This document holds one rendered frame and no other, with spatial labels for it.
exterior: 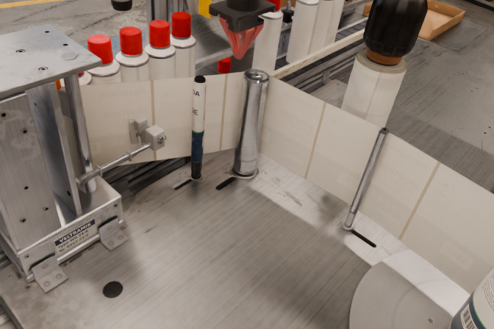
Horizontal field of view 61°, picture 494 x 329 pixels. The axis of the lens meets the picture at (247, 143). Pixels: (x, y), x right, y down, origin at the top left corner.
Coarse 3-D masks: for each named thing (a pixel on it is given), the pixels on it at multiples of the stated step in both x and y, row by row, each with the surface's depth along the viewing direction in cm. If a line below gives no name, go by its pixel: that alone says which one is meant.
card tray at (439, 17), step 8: (432, 0) 161; (368, 8) 152; (432, 8) 162; (440, 8) 160; (448, 8) 158; (456, 8) 157; (432, 16) 157; (440, 16) 158; (448, 16) 159; (456, 16) 149; (424, 24) 150; (432, 24) 151; (440, 24) 151; (448, 24) 147; (424, 32) 144; (432, 32) 137; (440, 32) 144
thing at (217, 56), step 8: (360, 0) 124; (368, 0) 127; (344, 8) 118; (280, 32) 100; (288, 32) 102; (248, 48) 93; (208, 56) 86; (216, 56) 86; (224, 56) 88; (200, 64) 84; (208, 64) 86
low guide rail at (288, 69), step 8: (360, 32) 116; (344, 40) 111; (352, 40) 114; (328, 48) 106; (336, 48) 109; (312, 56) 102; (320, 56) 104; (296, 64) 98; (304, 64) 101; (272, 72) 93; (280, 72) 94; (288, 72) 97
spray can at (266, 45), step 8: (272, 0) 84; (280, 0) 85; (264, 16) 85; (272, 16) 85; (280, 16) 86; (264, 24) 86; (272, 24) 86; (280, 24) 87; (264, 32) 87; (272, 32) 87; (256, 40) 90; (264, 40) 88; (272, 40) 88; (256, 48) 91; (264, 48) 89; (272, 48) 90; (256, 56) 92; (264, 56) 90; (272, 56) 91; (256, 64) 93; (264, 64) 92; (272, 64) 92
